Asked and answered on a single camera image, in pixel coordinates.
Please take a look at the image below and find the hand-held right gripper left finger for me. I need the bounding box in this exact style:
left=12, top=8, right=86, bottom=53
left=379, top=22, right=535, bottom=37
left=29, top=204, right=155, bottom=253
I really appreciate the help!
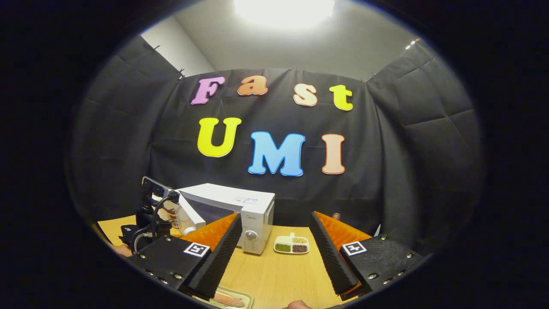
left=128, top=213, right=243, bottom=301

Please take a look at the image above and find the white microwave oven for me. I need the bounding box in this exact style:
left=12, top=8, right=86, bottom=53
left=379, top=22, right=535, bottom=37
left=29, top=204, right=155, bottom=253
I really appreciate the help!
left=165, top=183, right=276, bottom=255

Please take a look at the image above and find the large ceiling light panel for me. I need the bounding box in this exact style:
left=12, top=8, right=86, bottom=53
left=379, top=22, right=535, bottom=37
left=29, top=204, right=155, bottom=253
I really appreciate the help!
left=234, top=0, right=336, bottom=28

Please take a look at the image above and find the fuzzy orange bread roll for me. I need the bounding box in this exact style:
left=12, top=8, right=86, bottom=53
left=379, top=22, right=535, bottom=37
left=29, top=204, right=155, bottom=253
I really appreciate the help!
left=212, top=292, right=246, bottom=308

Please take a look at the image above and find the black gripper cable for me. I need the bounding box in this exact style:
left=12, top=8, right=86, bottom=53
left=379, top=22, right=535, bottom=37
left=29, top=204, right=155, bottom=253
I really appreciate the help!
left=133, top=195, right=172, bottom=254

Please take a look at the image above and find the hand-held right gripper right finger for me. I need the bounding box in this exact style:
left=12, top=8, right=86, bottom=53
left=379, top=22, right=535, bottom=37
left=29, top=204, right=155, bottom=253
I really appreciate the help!
left=309, top=210, right=429, bottom=301

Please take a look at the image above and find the white divided bean dish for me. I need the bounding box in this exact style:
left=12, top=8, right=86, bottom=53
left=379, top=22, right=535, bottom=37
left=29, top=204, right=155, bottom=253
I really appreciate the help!
left=274, top=232, right=310, bottom=255

